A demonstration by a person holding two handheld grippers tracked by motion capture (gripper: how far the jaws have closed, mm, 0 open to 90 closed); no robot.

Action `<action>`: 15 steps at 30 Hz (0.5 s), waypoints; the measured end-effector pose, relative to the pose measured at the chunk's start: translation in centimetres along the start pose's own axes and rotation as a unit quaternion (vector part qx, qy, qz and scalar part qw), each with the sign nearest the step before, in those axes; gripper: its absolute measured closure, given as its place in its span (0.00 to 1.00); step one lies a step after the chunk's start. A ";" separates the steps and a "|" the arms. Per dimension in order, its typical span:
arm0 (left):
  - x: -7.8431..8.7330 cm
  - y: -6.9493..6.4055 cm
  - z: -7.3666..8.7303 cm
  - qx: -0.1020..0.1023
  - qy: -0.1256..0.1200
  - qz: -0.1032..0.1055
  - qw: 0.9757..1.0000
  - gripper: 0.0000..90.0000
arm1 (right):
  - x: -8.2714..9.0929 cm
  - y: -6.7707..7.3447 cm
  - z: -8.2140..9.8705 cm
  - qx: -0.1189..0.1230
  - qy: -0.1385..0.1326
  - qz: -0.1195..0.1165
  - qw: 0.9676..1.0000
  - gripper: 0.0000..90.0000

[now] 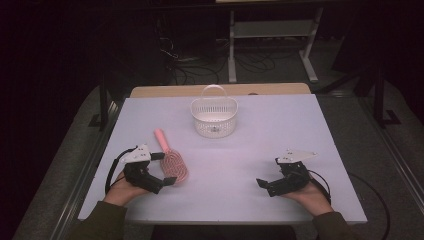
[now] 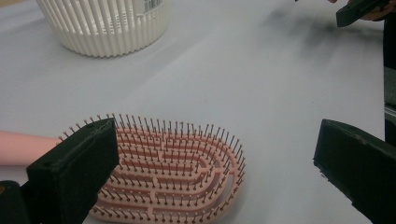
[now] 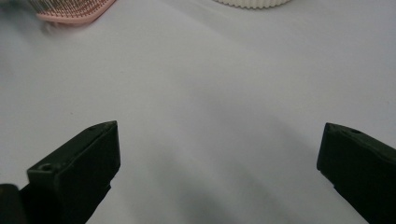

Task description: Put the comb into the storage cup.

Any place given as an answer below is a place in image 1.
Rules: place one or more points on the white foam board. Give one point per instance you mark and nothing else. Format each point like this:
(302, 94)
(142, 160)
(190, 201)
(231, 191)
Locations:
(233, 160)

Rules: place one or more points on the person's right hand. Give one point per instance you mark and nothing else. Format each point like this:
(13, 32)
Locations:
(310, 200)

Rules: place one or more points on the aluminium rail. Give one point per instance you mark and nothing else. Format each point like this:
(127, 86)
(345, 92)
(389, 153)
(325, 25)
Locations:
(396, 156)
(83, 180)

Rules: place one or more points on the wooden table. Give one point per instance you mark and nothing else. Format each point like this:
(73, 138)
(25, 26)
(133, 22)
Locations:
(173, 90)

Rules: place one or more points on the white perforated plastic basket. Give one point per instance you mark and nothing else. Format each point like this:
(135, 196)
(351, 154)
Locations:
(215, 128)

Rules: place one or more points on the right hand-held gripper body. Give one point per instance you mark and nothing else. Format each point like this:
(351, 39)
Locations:
(291, 176)

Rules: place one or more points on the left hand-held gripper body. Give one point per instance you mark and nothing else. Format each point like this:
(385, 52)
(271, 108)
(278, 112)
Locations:
(140, 173)

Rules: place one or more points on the black metal stand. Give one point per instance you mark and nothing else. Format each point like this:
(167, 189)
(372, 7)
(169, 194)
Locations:
(380, 100)
(103, 106)

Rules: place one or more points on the pink hairbrush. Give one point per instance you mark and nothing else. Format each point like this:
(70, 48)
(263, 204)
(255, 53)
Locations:
(173, 165)

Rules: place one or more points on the person's left hand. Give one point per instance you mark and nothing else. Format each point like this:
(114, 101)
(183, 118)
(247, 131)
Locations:
(121, 191)

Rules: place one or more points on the white metal stand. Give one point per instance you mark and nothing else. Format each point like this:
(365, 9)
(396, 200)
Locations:
(270, 29)

